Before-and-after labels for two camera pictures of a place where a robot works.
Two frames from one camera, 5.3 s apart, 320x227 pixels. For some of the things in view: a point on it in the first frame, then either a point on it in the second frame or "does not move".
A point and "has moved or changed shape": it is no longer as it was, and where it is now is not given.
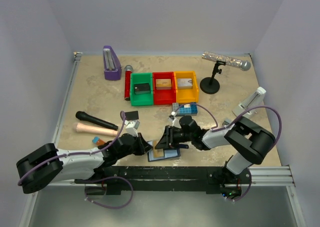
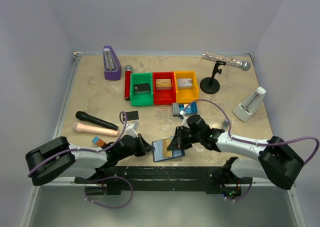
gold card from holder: (157, 152) has moved or changed shape
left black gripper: (147, 147) does not move
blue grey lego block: (189, 109) does not move
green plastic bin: (145, 99) does not move
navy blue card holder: (154, 155) has moved or changed shape
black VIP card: (132, 115) does not move
